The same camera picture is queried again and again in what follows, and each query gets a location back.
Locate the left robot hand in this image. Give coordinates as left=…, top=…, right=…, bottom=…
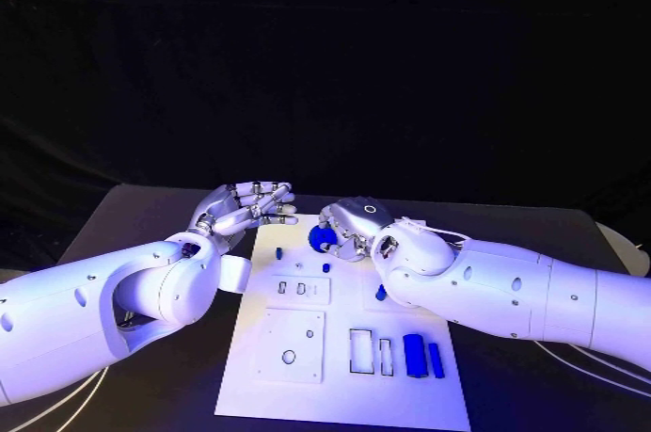
left=188, top=181, right=300, bottom=255

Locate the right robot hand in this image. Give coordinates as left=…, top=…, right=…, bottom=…
left=316, top=196, right=395, bottom=263

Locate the blue gear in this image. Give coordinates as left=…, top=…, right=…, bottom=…
left=306, top=225, right=338, bottom=254

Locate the white task board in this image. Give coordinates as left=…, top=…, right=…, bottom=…
left=212, top=215, right=472, bottom=432

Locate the thick blue cylinder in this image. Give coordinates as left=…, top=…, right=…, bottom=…
left=401, top=333, right=430, bottom=379

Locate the thin blue cylinder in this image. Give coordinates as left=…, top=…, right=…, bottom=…
left=427, top=342, right=446, bottom=380

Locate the white cable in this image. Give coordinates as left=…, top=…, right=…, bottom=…
left=8, top=370, right=103, bottom=432
left=567, top=344, right=651, bottom=384
left=54, top=367, right=110, bottom=432
left=531, top=340, right=651, bottom=399
left=400, top=216, right=476, bottom=247

